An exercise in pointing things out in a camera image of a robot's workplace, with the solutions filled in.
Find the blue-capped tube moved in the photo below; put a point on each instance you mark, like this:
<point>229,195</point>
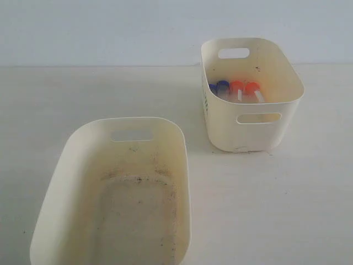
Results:
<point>214,89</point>
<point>223,89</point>

